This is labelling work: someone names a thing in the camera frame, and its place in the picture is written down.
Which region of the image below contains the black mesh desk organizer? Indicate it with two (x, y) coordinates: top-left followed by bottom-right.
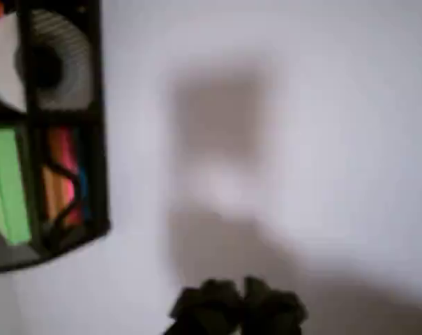
(0, 0), (112, 275)

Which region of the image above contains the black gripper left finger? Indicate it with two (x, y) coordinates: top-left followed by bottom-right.
(163, 278), (246, 335)

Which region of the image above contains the white tape roll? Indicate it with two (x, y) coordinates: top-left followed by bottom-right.
(0, 9), (93, 113)

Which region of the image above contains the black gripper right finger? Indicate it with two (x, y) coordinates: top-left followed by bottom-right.
(243, 276), (310, 335)

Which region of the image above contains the green sticky note pad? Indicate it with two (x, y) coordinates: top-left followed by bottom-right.
(0, 127), (33, 246)

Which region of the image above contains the multicolour sticky note stack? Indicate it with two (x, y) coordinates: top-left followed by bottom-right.
(43, 127), (90, 226)

